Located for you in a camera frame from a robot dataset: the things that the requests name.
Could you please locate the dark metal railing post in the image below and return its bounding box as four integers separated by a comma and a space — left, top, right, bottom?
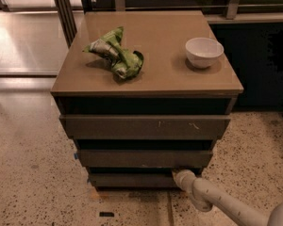
54, 0, 76, 47

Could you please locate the black tape floor marker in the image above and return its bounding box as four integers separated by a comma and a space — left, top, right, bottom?
99, 212, 115, 218

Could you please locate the crumpled green chip bag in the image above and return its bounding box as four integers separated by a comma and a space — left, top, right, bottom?
83, 26, 144, 80

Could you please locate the drawer dark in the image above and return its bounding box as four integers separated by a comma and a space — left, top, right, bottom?
77, 150, 212, 168
89, 173, 176, 188
59, 115, 230, 140

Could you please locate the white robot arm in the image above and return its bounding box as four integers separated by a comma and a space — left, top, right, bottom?
172, 169, 283, 226

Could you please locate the white ceramic bowl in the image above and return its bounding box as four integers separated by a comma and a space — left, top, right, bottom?
185, 38, 224, 69

